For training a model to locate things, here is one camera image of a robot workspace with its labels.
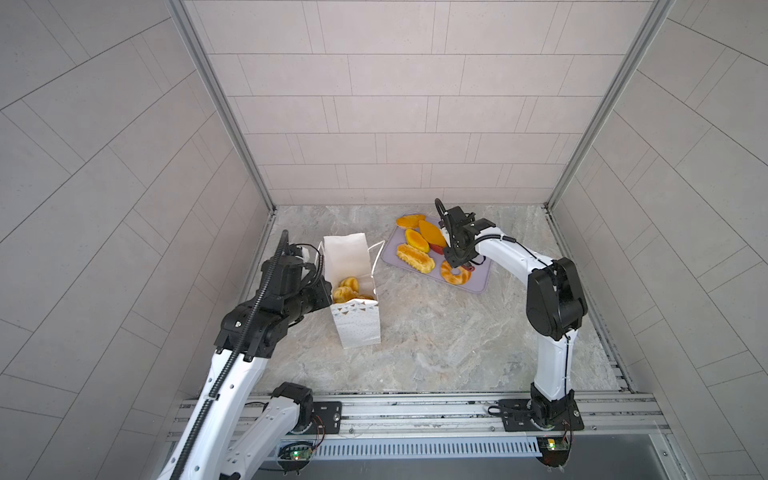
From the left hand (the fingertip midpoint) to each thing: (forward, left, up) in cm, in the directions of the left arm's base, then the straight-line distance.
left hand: (339, 282), depth 68 cm
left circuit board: (-31, +8, -20) cm, 38 cm away
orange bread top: (+35, -18, -19) cm, 44 cm away
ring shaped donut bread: (+13, -33, -22) cm, 42 cm away
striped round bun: (+9, 0, -16) cm, 18 cm away
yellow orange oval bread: (+28, -20, -21) cm, 40 cm away
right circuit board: (-30, -50, -24) cm, 63 cm away
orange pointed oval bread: (+31, -25, -21) cm, 45 cm away
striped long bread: (+2, +1, -10) cm, 10 cm away
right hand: (+20, -32, -19) cm, 42 cm away
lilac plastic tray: (+23, -14, -21) cm, 34 cm away
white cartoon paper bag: (+10, 0, -5) cm, 11 cm away
